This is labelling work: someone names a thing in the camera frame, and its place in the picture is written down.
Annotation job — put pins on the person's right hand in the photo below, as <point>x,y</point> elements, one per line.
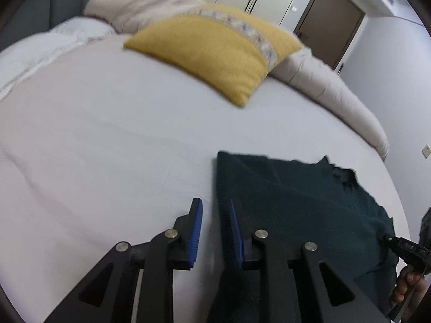
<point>405,289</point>

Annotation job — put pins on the white towel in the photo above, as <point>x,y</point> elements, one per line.
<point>50,43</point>

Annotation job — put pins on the dark green sweater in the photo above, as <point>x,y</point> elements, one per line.
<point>303,202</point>

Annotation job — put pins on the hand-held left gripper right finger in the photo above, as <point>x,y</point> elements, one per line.
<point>236,237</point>

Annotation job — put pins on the yellow pillow with patterned band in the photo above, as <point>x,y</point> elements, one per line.
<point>202,50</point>

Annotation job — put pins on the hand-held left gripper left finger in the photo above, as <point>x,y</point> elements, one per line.
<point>195,230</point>

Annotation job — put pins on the grey padded headboard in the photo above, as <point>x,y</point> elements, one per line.
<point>67,0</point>

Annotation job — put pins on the beige duvet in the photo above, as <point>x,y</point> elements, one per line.
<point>320,77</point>

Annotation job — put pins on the brown door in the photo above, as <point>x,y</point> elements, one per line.
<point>330,20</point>

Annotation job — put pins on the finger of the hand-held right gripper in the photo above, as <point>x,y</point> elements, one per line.
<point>392,242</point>

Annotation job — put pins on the bed with white sheet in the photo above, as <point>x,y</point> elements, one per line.
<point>101,141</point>

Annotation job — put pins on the white wall socket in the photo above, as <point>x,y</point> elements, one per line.
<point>426,151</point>

